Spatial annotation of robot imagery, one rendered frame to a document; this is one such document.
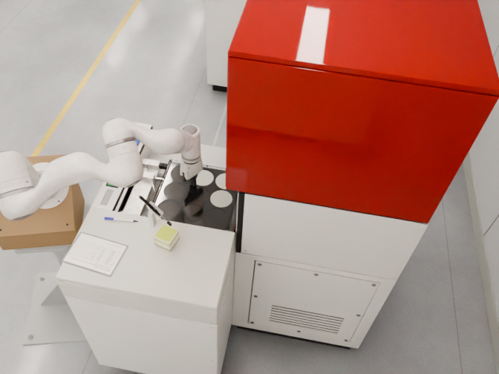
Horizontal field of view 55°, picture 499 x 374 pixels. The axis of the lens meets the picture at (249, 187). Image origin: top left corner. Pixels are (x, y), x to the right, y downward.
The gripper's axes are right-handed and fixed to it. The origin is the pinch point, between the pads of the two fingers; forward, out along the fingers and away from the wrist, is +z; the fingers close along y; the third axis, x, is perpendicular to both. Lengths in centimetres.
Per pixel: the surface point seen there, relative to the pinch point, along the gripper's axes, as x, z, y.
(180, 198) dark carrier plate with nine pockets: 2.2, 2.7, 9.4
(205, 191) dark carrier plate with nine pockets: 6.9, 2.8, -1.3
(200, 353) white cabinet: 48, 43, 41
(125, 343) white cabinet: 19, 49, 61
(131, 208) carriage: -10.0, 4.7, 27.5
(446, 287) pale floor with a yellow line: 110, 93, -105
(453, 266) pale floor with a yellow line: 106, 93, -122
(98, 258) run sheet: 7, -4, 55
